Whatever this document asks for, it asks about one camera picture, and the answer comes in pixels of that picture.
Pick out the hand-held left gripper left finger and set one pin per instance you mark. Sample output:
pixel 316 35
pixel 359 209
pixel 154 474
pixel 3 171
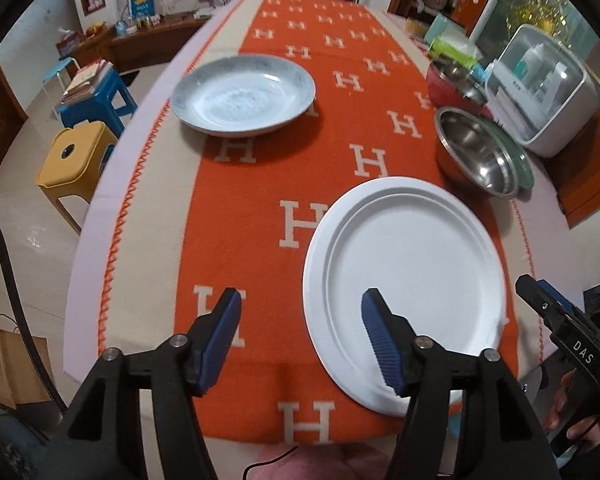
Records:
pixel 222 342

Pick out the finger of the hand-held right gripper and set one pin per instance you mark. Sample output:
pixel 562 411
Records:
pixel 530 295
pixel 550 292

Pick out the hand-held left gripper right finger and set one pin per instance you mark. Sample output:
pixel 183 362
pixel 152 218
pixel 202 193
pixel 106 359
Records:
pixel 382 347

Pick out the white paper plate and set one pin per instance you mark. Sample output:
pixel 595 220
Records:
pixel 405 260

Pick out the green plate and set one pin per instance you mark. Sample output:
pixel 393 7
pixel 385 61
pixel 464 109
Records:
pixel 527 170

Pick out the large steel bowl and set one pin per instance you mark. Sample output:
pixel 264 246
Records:
pixel 475 155

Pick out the red-sided steel bowl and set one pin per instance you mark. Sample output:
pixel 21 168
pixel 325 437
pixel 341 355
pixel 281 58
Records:
pixel 437 92

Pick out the blue-white ceramic plate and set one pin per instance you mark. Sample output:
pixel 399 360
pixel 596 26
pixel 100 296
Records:
pixel 240 95

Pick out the person's right hand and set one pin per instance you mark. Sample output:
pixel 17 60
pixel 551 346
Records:
pixel 562 395

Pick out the wooden glass cabinet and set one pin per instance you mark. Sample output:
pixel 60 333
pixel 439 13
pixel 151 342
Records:
pixel 590 195

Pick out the pink garment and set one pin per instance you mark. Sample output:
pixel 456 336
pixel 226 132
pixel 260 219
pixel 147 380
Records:
pixel 325 465

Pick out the white sterilizer box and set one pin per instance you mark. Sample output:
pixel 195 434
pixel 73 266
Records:
pixel 555 125

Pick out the orange patterned blanket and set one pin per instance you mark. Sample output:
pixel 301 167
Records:
pixel 280 170

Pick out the yellow plastic stool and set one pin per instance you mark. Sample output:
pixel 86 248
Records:
pixel 75 152

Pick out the green tissue packet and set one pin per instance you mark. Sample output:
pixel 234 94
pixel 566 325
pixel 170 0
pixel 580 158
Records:
pixel 455 47

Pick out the blue plastic stool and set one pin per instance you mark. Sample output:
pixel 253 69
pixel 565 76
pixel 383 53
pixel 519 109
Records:
pixel 110 92

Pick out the white roll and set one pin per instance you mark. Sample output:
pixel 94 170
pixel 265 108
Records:
pixel 484 20

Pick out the teal box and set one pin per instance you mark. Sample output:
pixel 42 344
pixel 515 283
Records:
pixel 437 27

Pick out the gold tinsel decoration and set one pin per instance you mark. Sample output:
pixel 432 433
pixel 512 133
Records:
pixel 530 10

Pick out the yellow packet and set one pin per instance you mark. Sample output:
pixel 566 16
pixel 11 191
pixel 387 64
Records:
pixel 414 29

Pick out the stack of books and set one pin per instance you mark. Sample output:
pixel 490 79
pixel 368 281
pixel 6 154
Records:
pixel 87 77

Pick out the wooden sideboard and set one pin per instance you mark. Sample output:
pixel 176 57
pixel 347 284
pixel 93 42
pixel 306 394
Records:
pixel 150 40

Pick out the light blue stool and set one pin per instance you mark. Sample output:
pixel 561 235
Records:
pixel 60 66

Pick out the red tissue box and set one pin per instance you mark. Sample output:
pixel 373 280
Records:
pixel 70 44

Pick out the blue picture book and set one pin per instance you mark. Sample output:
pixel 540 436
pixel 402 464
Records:
pixel 139 0

